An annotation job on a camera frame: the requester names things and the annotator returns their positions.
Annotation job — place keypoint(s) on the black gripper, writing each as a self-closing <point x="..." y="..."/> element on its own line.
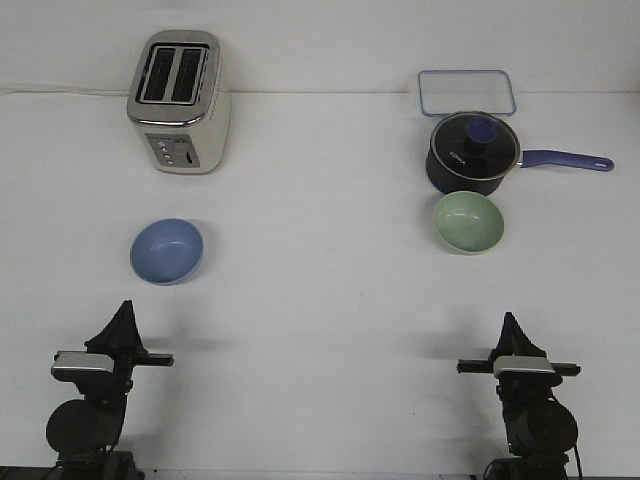
<point x="120" y="341"/>
<point x="514" y="342"/>

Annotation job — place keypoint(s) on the blue bowl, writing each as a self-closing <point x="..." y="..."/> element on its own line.
<point x="167" y="251"/>

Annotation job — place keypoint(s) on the green bowl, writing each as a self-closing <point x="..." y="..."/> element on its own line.
<point x="467" y="222"/>

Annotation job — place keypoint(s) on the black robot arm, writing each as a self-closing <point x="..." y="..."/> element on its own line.
<point x="540" y="431"/>
<point x="85" y="432"/>

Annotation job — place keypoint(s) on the dark blue saucepan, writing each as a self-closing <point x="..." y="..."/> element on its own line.
<point x="447" y="182"/>

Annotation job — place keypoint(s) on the glass pot lid blue knob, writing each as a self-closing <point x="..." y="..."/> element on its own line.
<point x="475" y="145"/>

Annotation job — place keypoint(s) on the silver two-slot toaster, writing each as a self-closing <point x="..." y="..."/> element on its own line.
<point x="178" y="102"/>

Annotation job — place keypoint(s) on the clear blue-rimmed container lid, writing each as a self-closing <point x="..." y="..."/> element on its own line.
<point x="444" y="92"/>

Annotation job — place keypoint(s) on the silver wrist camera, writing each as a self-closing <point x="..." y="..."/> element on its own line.
<point x="521" y="365"/>
<point x="69" y="365"/>

